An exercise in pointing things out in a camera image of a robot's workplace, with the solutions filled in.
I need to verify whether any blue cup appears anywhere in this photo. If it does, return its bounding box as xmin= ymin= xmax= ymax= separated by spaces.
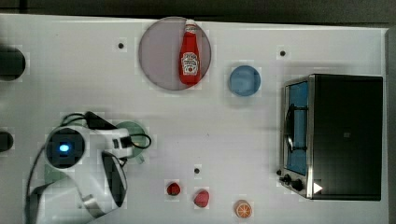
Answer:
xmin=229 ymin=65 xmax=262 ymax=97

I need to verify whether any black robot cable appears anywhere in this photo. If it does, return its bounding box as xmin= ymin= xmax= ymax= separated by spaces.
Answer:
xmin=24 ymin=111 xmax=152 ymax=224

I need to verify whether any orange slice toy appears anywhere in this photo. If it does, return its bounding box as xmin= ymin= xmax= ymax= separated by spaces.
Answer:
xmin=233 ymin=200 xmax=252 ymax=218

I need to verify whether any dark red tomato toy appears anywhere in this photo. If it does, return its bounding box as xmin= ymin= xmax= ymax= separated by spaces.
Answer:
xmin=166 ymin=182 xmax=181 ymax=196

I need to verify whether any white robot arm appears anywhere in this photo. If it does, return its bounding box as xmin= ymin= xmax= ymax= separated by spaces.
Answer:
xmin=25 ymin=125 xmax=132 ymax=224

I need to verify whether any green perforated colander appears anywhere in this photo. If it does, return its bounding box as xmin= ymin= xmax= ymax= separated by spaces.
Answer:
xmin=44 ymin=126 xmax=85 ymax=183

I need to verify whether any large black round holder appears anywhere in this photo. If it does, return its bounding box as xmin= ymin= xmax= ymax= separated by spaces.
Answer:
xmin=0 ymin=46 xmax=26 ymax=81

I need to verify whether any green mug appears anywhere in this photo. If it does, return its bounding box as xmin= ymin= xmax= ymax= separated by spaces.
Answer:
xmin=116 ymin=121 xmax=152 ymax=164

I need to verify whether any small black round holder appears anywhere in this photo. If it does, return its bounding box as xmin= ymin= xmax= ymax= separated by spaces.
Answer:
xmin=0 ymin=132 xmax=14 ymax=152

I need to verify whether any black toaster oven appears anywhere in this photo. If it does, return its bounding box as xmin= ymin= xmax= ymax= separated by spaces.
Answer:
xmin=276 ymin=74 xmax=384 ymax=201

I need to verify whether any pale pink round plate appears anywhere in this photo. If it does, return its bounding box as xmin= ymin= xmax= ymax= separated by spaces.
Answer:
xmin=138 ymin=17 xmax=211 ymax=91

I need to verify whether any red ketchup bottle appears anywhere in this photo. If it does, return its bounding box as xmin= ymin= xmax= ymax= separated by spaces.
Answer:
xmin=178 ymin=20 xmax=201 ymax=86

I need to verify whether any pink strawberry toy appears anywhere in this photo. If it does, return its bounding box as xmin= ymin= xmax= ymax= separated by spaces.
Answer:
xmin=193 ymin=189 xmax=210 ymax=208

